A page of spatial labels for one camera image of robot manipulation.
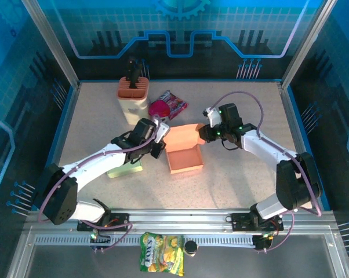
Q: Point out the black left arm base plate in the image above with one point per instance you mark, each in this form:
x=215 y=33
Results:
x=119 y=220

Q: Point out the beige knife block orange top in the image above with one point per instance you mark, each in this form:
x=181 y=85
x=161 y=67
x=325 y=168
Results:
x=131 y=101

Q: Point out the aluminium front rail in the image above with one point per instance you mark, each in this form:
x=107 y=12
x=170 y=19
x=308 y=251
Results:
x=177 y=217

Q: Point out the pink snack packet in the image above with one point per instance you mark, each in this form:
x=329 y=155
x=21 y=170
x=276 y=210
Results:
x=177 y=104

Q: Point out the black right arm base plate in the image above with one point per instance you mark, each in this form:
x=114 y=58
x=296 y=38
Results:
x=239 y=221

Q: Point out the yogurt cup pink lid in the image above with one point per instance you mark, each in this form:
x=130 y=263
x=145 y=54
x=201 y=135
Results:
x=160 y=108

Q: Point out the orange paper box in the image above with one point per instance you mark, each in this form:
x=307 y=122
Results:
x=184 y=160

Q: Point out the aluminium frame post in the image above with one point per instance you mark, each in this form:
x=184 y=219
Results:
x=52 y=43
x=307 y=43

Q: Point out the black connector module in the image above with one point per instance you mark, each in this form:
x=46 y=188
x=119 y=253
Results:
x=100 y=241
x=263 y=241

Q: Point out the yellow green candy bag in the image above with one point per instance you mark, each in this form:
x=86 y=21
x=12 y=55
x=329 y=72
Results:
x=161 y=253

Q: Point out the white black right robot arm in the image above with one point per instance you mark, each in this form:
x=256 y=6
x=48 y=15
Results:
x=261 y=144

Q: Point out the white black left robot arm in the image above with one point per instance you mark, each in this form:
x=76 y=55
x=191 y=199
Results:
x=93 y=168

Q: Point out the light green paper box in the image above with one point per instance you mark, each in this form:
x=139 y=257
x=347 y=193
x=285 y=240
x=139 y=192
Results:
x=125 y=171

